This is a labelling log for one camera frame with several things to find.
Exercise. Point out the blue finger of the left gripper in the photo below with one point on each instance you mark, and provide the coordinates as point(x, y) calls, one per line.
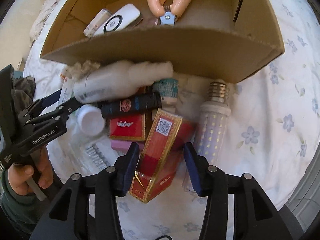
point(38, 106)
point(61, 113)

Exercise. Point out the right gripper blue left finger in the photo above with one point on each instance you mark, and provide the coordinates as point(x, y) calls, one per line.
point(125, 169)

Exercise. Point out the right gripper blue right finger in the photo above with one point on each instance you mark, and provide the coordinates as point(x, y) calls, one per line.
point(197, 167)

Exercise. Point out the green white medicine box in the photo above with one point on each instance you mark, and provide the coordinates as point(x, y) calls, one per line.
point(66, 91)

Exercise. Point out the clear bag of ampoules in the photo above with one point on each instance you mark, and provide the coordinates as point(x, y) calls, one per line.
point(96, 156)

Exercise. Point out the white pill bottle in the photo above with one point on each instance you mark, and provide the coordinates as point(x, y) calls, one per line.
point(90, 121)

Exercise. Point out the LED corn light bulb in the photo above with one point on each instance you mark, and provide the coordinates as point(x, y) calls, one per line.
point(211, 128)

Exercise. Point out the red gold QR carton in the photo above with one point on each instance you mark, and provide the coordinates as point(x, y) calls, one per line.
point(161, 155)

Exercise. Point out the white spray bottle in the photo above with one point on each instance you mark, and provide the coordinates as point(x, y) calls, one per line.
point(120, 80)

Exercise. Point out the black cylindrical tube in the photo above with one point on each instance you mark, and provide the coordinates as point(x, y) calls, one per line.
point(136, 104)

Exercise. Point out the green sleeved left forearm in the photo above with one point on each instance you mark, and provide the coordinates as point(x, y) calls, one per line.
point(24, 212)

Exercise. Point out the person's left hand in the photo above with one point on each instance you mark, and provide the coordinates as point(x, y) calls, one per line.
point(18, 175)

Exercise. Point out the camouflage cloth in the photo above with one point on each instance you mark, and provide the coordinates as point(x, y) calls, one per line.
point(23, 94)

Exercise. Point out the pink flat box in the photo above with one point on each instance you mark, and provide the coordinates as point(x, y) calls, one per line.
point(120, 145)

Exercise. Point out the red flat packet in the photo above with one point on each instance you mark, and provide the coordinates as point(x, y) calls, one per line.
point(129, 127)

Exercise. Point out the crumpled white tissue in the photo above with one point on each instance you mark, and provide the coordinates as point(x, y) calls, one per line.
point(80, 70)

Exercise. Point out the white medicine box red text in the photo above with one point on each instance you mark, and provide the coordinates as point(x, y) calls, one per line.
point(97, 21)

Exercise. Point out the teal labelled white bottle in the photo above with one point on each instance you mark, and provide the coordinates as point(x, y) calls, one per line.
point(168, 90)

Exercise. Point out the white floral bed sheet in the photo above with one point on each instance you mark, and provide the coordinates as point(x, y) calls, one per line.
point(272, 133)

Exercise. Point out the brown cardboard box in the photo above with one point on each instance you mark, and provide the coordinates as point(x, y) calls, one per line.
point(218, 39)

